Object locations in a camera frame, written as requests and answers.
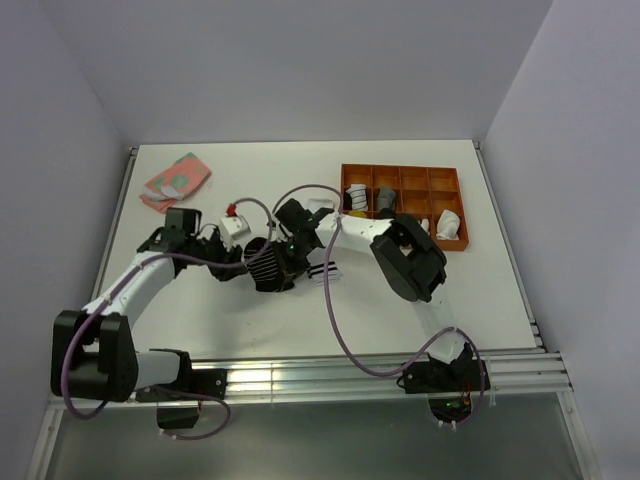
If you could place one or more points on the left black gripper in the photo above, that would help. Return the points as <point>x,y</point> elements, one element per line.
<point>232,256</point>

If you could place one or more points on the black striped sock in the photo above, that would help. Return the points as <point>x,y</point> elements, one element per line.
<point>274,267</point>

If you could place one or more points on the rolled white striped socks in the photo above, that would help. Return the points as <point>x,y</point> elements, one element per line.
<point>358,197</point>

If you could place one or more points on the orange compartment tray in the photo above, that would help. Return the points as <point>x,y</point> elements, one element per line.
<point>422,192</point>

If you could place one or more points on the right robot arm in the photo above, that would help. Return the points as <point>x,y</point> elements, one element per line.
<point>414,267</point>

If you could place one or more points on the small white rolled socks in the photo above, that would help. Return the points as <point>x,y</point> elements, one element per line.
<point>425,225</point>

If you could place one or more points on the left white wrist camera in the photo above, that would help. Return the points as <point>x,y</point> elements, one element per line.
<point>233,228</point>

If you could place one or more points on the large white rolled socks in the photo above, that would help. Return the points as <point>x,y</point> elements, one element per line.
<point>448,226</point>

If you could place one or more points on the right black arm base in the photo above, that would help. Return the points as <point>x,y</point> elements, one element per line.
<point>459,379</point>

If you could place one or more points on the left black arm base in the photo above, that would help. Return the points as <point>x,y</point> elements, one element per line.
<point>203,385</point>

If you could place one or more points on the rolled grey socks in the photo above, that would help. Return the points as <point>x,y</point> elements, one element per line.
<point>386,199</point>

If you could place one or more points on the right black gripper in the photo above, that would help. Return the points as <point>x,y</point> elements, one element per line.
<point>300,268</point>

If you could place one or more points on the pink green patterned socks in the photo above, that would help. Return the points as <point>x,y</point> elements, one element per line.
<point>174,184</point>

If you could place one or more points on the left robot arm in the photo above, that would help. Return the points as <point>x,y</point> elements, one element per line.
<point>93,352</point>

